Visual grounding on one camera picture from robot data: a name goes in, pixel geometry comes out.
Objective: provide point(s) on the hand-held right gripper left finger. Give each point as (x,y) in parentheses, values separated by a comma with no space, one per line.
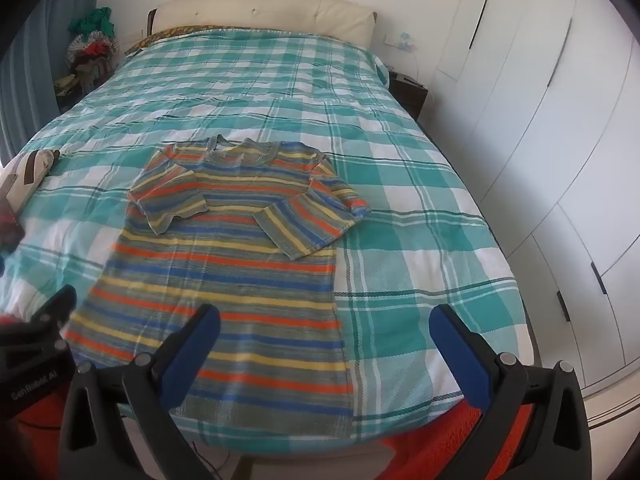
(192,355)

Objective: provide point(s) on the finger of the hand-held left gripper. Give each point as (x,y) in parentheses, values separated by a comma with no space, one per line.
(57,305)

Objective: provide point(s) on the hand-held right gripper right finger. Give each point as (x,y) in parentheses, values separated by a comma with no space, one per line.
(462,355)

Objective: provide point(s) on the striped knitted sweater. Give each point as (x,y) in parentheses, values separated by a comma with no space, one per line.
(225,270)

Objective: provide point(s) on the pile of colourful clothes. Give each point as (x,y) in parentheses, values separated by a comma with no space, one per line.
(92,45)

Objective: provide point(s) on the red fuzzy cloth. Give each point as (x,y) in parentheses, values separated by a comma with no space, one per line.
(430,450)

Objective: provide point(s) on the white brown cushion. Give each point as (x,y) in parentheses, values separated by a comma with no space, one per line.
(30,170)

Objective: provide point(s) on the teal white plaid blanket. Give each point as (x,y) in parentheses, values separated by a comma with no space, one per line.
(400,170)

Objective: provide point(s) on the blue curtain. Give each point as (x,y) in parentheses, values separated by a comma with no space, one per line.
(35,60)

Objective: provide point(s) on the white wardrobe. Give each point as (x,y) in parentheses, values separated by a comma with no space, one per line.
(540,110)

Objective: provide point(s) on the dark nightstand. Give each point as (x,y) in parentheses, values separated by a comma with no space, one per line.
(407,97)

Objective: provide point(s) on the brown patterned pillow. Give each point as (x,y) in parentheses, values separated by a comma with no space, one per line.
(150,40)

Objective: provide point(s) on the cream padded headboard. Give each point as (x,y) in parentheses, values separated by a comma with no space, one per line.
(260,12)

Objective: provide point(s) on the wall socket with plug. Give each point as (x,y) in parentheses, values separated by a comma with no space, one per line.
(402,40)

